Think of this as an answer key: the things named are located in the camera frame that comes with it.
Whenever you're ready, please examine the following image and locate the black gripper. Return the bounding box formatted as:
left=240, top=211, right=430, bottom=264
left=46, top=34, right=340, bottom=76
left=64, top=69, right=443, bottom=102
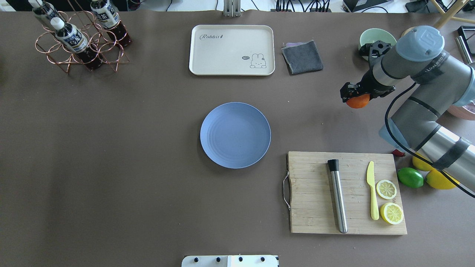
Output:
left=340, top=40, right=395, bottom=103

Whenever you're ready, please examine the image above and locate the orange fruit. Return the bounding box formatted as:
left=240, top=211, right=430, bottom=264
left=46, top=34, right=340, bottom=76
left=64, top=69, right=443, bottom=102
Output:
left=346, top=93, right=370, bottom=109

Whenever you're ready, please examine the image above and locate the blue plate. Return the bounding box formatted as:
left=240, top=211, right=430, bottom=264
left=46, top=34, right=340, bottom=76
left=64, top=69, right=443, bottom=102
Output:
left=200, top=102, right=271, bottom=169

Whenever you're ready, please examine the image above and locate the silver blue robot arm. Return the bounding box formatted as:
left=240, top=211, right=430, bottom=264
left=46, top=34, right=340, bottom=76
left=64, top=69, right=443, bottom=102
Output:
left=340, top=26, right=475, bottom=191

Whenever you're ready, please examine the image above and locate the grey cloth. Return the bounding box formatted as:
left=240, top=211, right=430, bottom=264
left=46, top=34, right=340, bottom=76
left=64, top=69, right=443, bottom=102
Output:
left=281, top=40, right=324, bottom=75

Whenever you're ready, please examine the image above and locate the green bowl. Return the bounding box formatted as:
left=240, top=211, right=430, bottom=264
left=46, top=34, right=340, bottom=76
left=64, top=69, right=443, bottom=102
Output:
left=358, top=28, right=397, bottom=49

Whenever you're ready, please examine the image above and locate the red strawberry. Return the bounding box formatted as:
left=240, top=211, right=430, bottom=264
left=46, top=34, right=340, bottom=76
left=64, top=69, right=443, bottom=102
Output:
left=392, top=149, right=406, bottom=157

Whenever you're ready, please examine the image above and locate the steel knife sharpener rod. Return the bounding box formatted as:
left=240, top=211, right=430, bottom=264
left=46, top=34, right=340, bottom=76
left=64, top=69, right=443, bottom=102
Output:
left=327, top=159, right=348, bottom=234

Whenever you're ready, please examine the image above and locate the yellow lemon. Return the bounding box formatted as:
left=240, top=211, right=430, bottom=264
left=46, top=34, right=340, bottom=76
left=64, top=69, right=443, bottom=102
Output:
left=425, top=169, right=456, bottom=190
left=412, top=156, right=434, bottom=171

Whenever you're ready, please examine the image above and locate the wooden cutting board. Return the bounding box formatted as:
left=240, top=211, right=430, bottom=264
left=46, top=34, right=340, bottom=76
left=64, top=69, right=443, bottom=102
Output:
left=287, top=151, right=407, bottom=235

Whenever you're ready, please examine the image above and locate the green lime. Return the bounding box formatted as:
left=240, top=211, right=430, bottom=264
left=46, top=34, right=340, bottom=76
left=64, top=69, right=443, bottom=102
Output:
left=397, top=167, right=424, bottom=189

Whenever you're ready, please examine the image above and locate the lemon slice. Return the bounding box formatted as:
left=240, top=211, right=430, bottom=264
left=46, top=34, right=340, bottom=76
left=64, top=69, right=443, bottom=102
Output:
left=376, top=179, right=397, bottom=200
left=380, top=202, right=404, bottom=225

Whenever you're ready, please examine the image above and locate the pink bowl with ice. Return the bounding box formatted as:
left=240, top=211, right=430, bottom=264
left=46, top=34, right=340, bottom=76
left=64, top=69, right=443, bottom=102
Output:
left=447, top=103, right=475, bottom=121

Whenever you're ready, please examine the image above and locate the yellow plastic knife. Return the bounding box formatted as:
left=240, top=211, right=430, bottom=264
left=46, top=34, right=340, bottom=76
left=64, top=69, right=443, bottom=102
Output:
left=366, top=161, right=380, bottom=220

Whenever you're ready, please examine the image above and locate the wooden cup tree stand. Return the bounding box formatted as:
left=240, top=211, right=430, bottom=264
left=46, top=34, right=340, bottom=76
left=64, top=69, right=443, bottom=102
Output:
left=399, top=0, right=474, bottom=37

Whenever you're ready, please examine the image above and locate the cream tray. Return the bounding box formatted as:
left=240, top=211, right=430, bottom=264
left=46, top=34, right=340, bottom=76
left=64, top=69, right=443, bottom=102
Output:
left=189, top=25, right=275, bottom=76

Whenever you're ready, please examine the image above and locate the aluminium frame post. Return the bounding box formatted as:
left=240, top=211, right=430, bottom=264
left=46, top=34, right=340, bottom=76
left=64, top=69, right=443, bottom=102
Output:
left=223, top=0, right=242, bottom=17

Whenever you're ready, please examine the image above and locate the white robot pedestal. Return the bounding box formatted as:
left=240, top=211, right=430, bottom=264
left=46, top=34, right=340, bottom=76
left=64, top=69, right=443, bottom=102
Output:
left=181, top=255, right=279, bottom=267

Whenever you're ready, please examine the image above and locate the copper wire bottle rack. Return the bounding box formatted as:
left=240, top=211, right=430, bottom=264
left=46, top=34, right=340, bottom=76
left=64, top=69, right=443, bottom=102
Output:
left=29, top=0, right=132, bottom=73

